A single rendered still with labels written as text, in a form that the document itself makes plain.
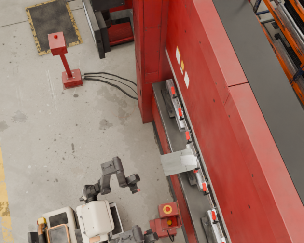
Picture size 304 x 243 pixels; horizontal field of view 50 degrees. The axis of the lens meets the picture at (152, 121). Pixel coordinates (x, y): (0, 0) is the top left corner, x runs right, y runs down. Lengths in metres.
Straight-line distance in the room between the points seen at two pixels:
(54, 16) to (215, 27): 3.57
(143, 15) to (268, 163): 1.44
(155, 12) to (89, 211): 1.42
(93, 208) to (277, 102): 1.32
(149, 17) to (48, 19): 2.74
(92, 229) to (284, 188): 1.28
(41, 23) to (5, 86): 1.05
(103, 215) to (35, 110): 2.26
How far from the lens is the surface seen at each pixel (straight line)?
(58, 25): 4.88
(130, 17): 3.19
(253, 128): 1.44
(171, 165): 2.68
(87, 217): 2.27
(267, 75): 1.59
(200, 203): 2.76
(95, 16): 2.73
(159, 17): 2.46
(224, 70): 1.55
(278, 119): 1.49
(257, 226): 1.67
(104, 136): 3.88
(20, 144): 4.08
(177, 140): 2.89
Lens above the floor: 3.55
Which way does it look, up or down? 65 degrees down
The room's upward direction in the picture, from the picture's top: 1 degrees clockwise
